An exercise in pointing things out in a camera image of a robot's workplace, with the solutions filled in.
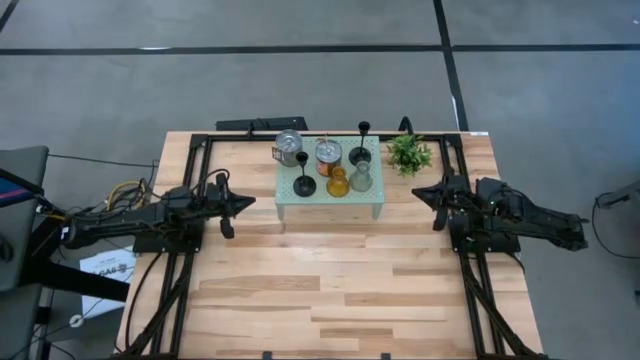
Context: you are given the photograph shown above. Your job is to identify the yellow cables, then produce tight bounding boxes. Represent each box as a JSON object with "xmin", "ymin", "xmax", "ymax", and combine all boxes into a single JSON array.
[{"xmin": 105, "ymin": 179, "xmax": 149, "ymax": 211}]

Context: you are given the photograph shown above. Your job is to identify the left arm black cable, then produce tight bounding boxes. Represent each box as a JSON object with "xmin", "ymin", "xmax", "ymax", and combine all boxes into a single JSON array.
[{"xmin": 189, "ymin": 167, "xmax": 231, "ymax": 194}]

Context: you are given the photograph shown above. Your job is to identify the silver floral label candle tin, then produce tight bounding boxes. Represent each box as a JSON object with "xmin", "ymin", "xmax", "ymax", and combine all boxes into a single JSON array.
[{"xmin": 271, "ymin": 128, "xmax": 304, "ymax": 168}]

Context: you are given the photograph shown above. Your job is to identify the black metal candlestick holder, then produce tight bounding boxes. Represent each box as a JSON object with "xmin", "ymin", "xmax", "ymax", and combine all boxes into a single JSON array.
[
  {"xmin": 292, "ymin": 151, "xmax": 318, "ymax": 198},
  {"xmin": 348, "ymin": 120, "xmax": 374, "ymax": 167}
]

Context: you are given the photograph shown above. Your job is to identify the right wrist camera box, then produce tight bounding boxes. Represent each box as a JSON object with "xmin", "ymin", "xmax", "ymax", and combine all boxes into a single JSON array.
[{"xmin": 446, "ymin": 173, "xmax": 472, "ymax": 197}]

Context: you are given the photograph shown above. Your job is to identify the amber ribbed glass candle holder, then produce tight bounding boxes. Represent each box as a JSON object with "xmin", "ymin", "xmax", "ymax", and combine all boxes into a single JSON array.
[{"xmin": 326, "ymin": 165, "xmax": 352, "ymax": 199}]

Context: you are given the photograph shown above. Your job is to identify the black stand beam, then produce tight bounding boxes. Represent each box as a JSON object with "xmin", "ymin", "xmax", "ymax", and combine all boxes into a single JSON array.
[{"xmin": 19, "ymin": 214, "xmax": 131, "ymax": 304}]

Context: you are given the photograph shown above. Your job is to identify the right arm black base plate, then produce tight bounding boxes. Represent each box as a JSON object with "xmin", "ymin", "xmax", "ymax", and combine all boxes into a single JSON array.
[{"xmin": 447, "ymin": 213, "xmax": 522, "ymax": 254}]

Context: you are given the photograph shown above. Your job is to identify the green perforated metal shelf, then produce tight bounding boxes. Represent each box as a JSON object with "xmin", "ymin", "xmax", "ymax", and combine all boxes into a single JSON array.
[{"xmin": 274, "ymin": 134, "xmax": 387, "ymax": 221}]

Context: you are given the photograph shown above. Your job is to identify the black flat box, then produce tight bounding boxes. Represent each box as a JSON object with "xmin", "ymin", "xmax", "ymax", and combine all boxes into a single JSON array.
[{"xmin": 214, "ymin": 116, "xmax": 310, "ymax": 133}]

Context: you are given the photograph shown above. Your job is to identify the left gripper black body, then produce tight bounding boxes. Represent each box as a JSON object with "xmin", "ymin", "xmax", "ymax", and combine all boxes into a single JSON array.
[{"xmin": 199, "ymin": 194, "xmax": 235, "ymax": 240}]

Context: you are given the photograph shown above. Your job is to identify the thick black cable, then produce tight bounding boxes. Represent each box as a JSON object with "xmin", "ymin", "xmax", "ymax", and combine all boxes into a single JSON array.
[{"xmin": 123, "ymin": 252, "xmax": 164, "ymax": 351}]

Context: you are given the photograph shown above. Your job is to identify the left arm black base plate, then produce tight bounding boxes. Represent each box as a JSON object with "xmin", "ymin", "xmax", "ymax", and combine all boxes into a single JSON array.
[{"xmin": 133, "ymin": 214, "xmax": 205, "ymax": 254}]

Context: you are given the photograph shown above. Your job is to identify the orange label candle tin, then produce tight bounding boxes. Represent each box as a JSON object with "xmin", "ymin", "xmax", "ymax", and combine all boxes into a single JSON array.
[{"xmin": 314, "ymin": 134, "xmax": 344, "ymax": 178}]

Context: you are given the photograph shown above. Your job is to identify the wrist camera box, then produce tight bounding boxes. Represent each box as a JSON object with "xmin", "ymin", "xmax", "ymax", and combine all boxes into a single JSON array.
[
  {"xmin": 446, "ymin": 173, "xmax": 472, "ymax": 197},
  {"xmin": 205, "ymin": 172, "xmax": 232, "ymax": 199}
]

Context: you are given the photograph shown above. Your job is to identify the black metal rail frame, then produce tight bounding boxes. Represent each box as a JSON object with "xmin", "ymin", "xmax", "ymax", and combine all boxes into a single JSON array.
[{"xmin": 119, "ymin": 130, "xmax": 549, "ymax": 360}]

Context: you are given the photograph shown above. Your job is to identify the black stand foot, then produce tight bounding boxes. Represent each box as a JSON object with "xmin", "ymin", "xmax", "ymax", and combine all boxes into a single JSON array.
[{"xmin": 594, "ymin": 179, "xmax": 640, "ymax": 209}]

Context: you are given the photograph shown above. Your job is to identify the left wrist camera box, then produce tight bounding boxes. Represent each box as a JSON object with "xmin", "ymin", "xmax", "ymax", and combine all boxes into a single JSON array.
[{"xmin": 205, "ymin": 172, "xmax": 232, "ymax": 199}]

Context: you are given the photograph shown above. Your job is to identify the dark grey side table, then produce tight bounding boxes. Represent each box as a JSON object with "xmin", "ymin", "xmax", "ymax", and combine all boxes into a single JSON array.
[{"xmin": 0, "ymin": 145, "xmax": 50, "ymax": 294}]

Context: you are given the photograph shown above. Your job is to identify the clear ribbed glass candle holder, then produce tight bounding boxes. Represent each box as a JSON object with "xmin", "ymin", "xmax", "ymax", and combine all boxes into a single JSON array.
[{"xmin": 348, "ymin": 159, "xmax": 374, "ymax": 194}]

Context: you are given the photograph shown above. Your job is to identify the green plant in white pot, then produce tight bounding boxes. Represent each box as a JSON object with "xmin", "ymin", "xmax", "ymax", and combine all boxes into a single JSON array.
[{"xmin": 385, "ymin": 133, "xmax": 434, "ymax": 178}]

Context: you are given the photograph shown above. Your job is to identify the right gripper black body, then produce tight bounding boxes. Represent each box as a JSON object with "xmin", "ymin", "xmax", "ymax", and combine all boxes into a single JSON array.
[{"xmin": 433, "ymin": 192, "xmax": 476, "ymax": 232}]

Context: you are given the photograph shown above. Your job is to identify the white printed paper sheet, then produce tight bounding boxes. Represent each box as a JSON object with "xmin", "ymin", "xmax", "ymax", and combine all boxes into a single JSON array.
[{"xmin": 78, "ymin": 245, "xmax": 137, "ymax": 319}]

